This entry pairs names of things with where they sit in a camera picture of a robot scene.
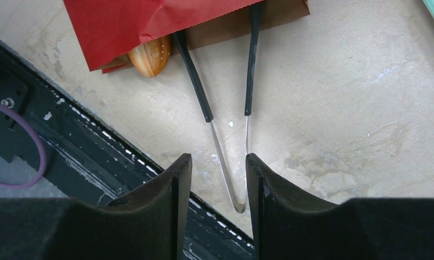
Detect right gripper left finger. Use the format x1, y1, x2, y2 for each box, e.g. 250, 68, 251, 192
0, 153, 192, 259

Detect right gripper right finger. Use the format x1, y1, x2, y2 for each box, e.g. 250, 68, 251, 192
245, 153, 434, 259

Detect fake small sesame roll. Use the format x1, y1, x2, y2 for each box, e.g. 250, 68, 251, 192
127, 35, 172, 78

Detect black metal tongs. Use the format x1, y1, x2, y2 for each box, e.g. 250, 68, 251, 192
172, 1, 264, 214

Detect red paper bag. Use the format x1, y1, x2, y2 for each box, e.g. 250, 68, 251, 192
63, 0, 311, 74

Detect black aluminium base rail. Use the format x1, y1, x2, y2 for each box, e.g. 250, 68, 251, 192
0, 40, 255, 259

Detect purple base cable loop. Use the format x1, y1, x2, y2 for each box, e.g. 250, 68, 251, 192
0, 97, 48, 190

